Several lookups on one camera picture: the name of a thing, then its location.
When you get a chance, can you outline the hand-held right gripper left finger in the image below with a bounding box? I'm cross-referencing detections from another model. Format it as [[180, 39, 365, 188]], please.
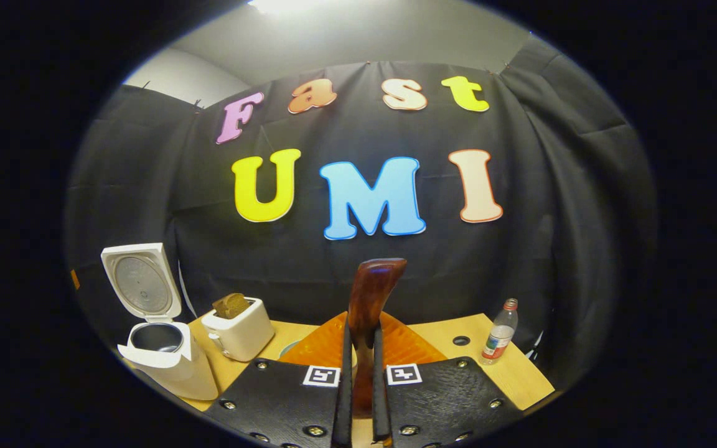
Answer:
[[203, 311, 354, 448]]

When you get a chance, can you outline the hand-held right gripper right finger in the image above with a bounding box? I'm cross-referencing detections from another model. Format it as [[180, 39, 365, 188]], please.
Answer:
[[371, 311, 524, 448]]

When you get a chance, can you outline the white rice cooker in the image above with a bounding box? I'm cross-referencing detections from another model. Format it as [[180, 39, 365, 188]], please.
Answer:
[[101, 243, 219, 401]]

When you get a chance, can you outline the brown wooden spoon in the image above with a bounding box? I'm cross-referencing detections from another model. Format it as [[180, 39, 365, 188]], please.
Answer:
[[347, 258, 408, 418]]

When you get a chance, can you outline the white toaster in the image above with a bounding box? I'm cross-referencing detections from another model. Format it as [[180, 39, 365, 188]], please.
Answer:
[[201, 297, 275, 363]]

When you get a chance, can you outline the clear plastic bottle red cap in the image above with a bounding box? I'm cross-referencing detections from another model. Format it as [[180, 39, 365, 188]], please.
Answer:
[[481, 298, 519, 365]]

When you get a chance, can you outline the black backdrop cloth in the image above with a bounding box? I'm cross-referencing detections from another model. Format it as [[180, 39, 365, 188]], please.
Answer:
[[63, 34, 658, 390]]

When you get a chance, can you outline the white power cord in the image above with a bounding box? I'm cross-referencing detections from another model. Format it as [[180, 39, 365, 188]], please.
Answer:
[[177, 260, 198, 319]]

